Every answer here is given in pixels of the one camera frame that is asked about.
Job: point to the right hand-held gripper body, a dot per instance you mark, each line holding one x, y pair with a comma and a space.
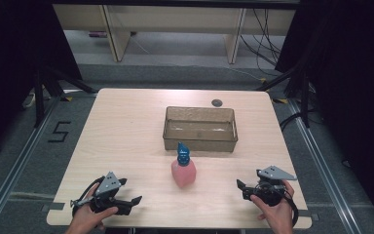
268, 191

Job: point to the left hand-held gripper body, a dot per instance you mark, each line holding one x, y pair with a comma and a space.
108, 185

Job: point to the person's right hand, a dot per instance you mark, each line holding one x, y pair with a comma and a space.
277, 217

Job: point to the person's left hand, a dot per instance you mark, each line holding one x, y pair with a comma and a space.
84, 219

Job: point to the pink spray bottle blue nozzle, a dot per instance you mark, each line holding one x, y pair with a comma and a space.
183, 174

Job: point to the clear brown plastic box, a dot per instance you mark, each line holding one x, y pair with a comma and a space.
200, 144

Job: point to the dark round table grommet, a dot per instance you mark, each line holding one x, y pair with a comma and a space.
216, 103

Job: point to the black metal stand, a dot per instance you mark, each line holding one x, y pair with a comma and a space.
303, 97
40, 94

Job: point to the black curtain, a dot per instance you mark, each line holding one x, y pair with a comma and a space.
354, 81
16, 65

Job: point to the small pink object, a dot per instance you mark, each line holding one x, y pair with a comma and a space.
98, 34

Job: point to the beige wooden desk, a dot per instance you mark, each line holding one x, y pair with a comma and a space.
175, 18

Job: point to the metal floor rail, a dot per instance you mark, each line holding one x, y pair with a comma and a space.
16, 169
321, 162

